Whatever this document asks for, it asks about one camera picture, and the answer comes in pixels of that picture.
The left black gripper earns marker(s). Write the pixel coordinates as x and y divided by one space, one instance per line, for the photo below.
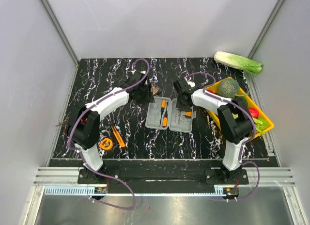
149 98

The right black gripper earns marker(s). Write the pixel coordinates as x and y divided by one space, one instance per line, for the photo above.
178 106

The orange handled pliers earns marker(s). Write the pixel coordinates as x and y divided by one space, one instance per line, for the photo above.
155 90

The grey plastic tool case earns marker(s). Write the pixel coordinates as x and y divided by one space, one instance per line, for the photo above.
176 121

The short orange screwdriver handle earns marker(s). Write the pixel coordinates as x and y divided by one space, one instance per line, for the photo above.
165 120

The orange utility knife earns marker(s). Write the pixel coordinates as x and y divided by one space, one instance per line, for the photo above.
118 137

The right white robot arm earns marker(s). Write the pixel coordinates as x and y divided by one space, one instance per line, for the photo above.
236 124

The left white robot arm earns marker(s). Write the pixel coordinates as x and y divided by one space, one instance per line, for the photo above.
85 141

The hex key set orange holder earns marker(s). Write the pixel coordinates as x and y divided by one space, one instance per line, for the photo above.
188 115

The toy cantaloupe melon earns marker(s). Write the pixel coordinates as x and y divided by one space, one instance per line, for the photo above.
228 88

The toy green avocado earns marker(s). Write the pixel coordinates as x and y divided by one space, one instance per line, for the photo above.
245 100

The toy napa cabbage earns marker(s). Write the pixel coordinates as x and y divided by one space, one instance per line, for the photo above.
238 62

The orange tape measure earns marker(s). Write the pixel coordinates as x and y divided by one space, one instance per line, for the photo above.
106 144

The toy red apple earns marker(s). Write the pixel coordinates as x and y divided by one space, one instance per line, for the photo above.
253 112

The toy green leafy vegetable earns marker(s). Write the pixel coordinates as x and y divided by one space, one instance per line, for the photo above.
260 124

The toy lychee bunch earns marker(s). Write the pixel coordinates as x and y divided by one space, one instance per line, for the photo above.
69 123

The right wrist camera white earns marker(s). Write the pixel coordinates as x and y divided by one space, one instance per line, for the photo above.
192 84

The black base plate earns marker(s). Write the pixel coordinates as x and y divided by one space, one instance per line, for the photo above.
200 171

